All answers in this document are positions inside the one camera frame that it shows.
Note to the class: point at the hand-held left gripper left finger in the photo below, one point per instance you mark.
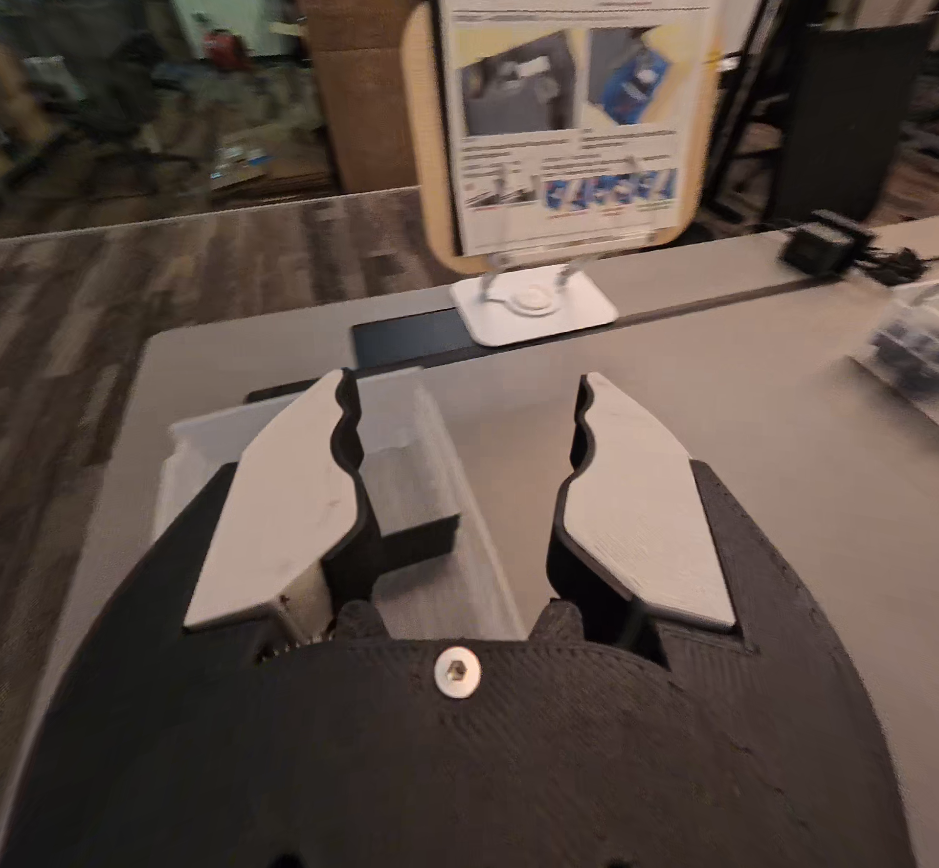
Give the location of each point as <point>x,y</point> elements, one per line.
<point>279,516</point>

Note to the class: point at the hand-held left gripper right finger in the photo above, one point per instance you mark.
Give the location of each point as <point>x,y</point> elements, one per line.
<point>638,516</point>

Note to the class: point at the grey black usb hub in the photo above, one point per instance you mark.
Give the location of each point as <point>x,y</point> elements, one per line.
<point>411,494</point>

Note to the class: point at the clear plastic bin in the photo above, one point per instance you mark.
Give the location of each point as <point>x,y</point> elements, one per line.
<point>906,347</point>
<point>469,516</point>

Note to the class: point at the printed instruction sheet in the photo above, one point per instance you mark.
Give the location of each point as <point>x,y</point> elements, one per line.
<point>572,112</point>

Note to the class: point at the tall cardboard box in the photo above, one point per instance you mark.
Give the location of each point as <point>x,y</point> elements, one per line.
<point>367,90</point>

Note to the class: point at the black office chair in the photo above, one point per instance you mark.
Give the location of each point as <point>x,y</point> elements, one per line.
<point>125,97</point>

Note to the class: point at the black fabric chair back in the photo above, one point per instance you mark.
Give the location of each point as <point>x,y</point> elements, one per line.
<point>851,119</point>

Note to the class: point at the red canister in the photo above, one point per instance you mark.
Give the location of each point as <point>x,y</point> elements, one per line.
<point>224,47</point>

